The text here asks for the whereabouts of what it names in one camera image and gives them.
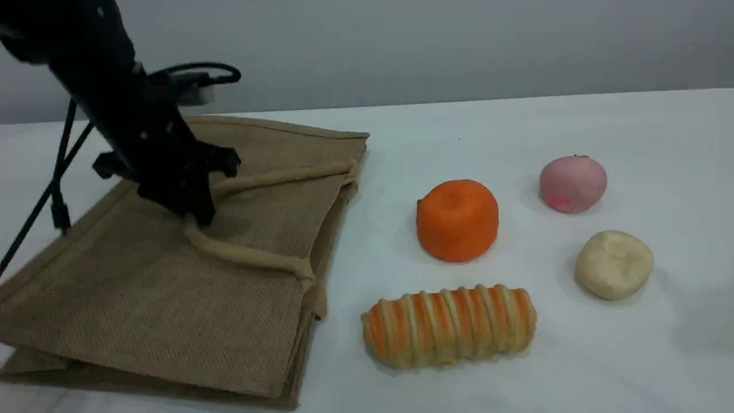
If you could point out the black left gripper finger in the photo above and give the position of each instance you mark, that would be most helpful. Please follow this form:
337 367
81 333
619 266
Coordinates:
182 203
205 211

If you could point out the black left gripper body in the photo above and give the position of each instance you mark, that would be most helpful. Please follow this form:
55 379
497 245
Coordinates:
155 152

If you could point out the brown jute bag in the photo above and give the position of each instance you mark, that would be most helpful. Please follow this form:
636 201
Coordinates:
143 304

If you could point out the pink toy peach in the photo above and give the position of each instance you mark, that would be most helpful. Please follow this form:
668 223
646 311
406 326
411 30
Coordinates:
573 183

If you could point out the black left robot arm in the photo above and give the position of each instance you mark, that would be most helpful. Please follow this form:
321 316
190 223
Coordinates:
80 40

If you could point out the orange toy persimmon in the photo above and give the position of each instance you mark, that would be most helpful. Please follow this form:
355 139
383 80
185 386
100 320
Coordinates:
457 223

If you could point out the striped toy bread loaf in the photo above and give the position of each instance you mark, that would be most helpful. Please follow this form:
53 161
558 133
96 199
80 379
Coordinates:
450 327

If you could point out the beige round toy bun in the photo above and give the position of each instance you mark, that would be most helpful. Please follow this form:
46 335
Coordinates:
614 265

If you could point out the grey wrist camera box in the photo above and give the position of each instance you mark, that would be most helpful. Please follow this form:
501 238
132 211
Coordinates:
192 89

